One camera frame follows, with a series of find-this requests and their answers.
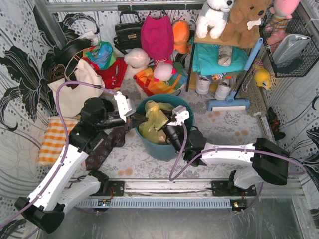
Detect yellow trash bag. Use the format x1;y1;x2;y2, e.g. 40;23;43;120
138;100;173;145

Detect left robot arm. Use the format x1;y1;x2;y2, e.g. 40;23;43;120
15;97;148;234

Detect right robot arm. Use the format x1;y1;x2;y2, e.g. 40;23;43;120
161;106;289;189

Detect teal trash bin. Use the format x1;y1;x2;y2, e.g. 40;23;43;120
135;94;195;162

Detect rainbow striped bag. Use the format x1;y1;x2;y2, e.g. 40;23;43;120
134;62;187;96

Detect cream canvas tote bag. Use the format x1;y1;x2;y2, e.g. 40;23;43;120
59;59;105;118

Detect brown floral necktie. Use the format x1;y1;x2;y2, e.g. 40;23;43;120
85;127;126;171

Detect pink white plush doll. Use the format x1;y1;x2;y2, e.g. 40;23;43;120
153;59;177;82

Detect red garment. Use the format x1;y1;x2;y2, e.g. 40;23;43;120
96;58;128;89

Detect white fluffy plush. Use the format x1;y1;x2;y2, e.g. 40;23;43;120
124;48;150;80

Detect black metal shelf rack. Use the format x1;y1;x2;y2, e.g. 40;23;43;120
185;33;264;92

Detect teal folded cloth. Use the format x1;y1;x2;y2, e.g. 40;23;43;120
192;43;248;76

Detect colourful scarf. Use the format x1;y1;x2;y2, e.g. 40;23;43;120
82;41;117;71

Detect grey patterned rolled cloth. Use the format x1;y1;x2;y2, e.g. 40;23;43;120
218;45;232;67

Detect orange checkered towel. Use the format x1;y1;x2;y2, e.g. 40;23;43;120
38;116;66;166

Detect black leather handbag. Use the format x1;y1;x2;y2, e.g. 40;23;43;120
113;11;144;55

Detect orange plush toy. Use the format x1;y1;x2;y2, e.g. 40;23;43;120
172;20;191;54

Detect yellow plush duck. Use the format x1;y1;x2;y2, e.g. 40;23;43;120
252;63;271;90

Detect white plush dog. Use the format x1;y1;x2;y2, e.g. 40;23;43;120
195;0;234;39

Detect brown plush dog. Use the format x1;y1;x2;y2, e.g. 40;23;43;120
220;0;271;48

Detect silver pouch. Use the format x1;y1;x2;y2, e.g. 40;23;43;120
272;34;311;65

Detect pink plush toy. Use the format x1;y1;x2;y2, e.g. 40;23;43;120
264;0;300;46

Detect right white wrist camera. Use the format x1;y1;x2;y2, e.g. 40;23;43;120
167;105;189;126

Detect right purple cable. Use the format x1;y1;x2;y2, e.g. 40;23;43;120
168;123;310;212

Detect purple cable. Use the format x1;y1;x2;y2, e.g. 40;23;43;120
168;123;310;212
0;81;118;239

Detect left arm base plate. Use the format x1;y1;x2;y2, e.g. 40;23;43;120
98;180;125;197

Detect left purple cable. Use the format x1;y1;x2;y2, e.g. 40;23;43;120
0;81;118;239

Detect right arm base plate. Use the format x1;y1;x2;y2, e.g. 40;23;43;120
211;180;257;197

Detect black wire basket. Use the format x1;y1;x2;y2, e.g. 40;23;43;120
260;12;312;78

